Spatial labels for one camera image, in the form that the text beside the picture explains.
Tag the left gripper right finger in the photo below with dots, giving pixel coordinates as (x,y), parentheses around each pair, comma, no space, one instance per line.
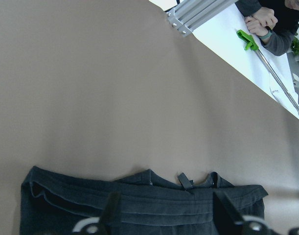
(226,218)

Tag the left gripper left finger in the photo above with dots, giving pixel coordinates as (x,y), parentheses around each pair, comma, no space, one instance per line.
(110,220)

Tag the black graphic t-shirt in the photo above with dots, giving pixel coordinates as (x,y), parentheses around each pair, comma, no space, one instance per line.
(57,204)

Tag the seated person in black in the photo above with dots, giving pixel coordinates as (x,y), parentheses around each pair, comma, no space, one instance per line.
(274,22)

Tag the green handled reacher tool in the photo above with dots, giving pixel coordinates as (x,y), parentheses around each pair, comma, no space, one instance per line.
(251,44)

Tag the aluminium frame post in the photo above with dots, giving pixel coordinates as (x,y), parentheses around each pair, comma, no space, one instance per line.
(188,15)

